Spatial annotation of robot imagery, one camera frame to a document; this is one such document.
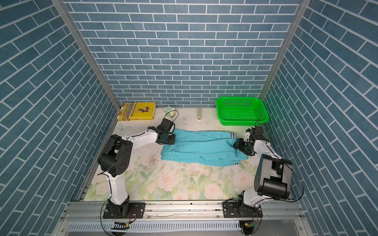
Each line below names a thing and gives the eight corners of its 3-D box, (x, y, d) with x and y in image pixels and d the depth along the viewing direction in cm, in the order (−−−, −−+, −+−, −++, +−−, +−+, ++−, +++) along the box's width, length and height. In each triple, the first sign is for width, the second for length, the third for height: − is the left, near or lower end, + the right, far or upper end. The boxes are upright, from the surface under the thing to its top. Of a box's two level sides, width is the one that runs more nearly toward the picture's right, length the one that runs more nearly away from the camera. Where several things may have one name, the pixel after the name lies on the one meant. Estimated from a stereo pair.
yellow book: (117, 120, 115) (115, 117, 112) (124, 105, 126) (122, 102, 122) (153, 120, 115) (152, 117, 112) (156, 106, 126) (155, 102, 123)
